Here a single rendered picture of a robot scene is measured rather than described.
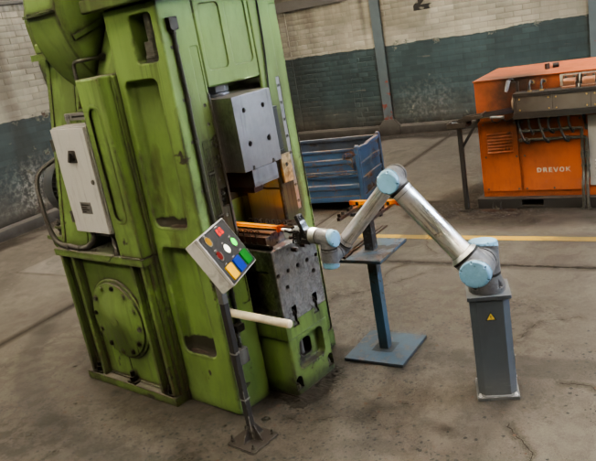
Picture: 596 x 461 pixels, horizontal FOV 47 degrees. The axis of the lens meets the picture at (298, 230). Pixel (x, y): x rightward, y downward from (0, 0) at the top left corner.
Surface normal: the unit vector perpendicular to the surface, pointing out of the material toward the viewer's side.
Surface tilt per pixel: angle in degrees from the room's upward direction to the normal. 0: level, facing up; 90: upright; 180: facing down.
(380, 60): 90
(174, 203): 89
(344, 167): 89
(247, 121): 90
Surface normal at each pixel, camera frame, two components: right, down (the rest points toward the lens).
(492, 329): -0.18, 0.32
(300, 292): 0.76, 0.06
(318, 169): -0.41, 0.32
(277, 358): -0.63, 0.32
